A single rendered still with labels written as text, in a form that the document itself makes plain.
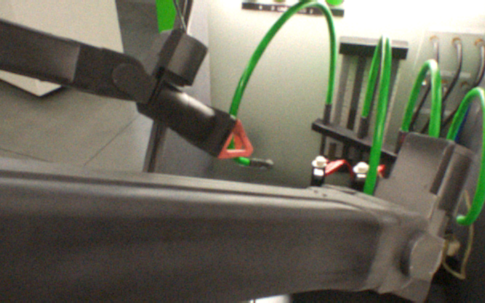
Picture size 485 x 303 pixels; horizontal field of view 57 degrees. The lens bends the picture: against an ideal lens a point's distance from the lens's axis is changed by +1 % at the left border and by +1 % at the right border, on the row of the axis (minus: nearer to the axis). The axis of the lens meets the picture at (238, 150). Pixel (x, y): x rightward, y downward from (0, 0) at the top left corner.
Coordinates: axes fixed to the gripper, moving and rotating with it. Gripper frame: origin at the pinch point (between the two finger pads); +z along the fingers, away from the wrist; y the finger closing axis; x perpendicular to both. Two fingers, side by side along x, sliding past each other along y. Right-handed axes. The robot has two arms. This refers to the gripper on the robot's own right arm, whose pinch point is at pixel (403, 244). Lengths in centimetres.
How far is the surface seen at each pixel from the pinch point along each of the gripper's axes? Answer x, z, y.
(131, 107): 204, 210, 30
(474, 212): -8.2, 15.4, 8.0
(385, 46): 10.8, 10.0, 29.3
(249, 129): 45, 51, 16
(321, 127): 24, 41, 20
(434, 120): 0.8, 9.5, 18.9
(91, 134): 205, 180, 2
